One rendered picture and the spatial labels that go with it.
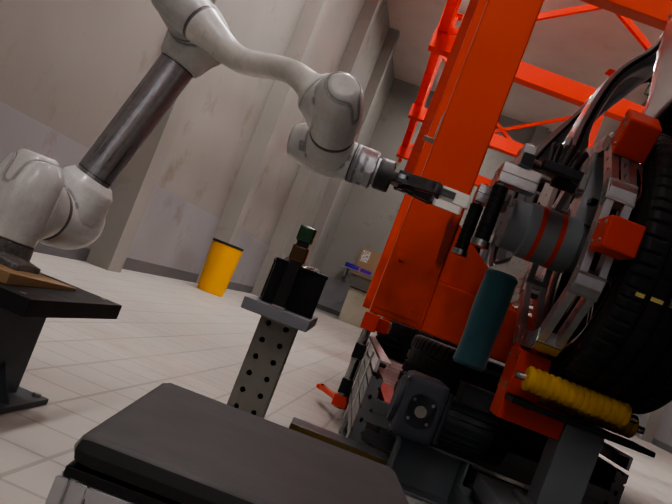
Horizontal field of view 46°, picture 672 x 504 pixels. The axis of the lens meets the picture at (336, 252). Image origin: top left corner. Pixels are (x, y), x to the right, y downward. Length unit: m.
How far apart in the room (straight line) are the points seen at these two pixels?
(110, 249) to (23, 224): 5.24
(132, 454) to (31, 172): 1.31
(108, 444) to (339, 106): 1.03
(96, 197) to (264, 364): 0.61
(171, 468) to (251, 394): 1.39
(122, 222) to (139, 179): 0.41
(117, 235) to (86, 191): 5.07
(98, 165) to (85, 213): 0.13
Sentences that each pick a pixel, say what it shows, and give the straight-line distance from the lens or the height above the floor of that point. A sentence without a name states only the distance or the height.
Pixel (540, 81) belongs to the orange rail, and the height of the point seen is 3.28.
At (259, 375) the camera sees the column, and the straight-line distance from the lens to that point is 2.11.
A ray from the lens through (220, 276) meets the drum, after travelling 9.42.
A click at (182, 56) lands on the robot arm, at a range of 2.14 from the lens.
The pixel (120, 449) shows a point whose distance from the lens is 0.74.
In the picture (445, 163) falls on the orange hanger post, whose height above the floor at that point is 1.02.
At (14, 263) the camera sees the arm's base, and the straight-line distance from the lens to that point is 1.93.
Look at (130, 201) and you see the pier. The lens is 7.18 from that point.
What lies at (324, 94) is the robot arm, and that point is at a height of 0.90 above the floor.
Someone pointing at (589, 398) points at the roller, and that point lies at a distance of 1.90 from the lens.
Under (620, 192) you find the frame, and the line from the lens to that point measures 1.79.
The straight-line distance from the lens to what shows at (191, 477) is 0.73.
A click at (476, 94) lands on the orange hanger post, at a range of 2.49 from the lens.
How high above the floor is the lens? 0.53
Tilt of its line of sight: 3 degrees up
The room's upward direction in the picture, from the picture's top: 21 degrees clockwise
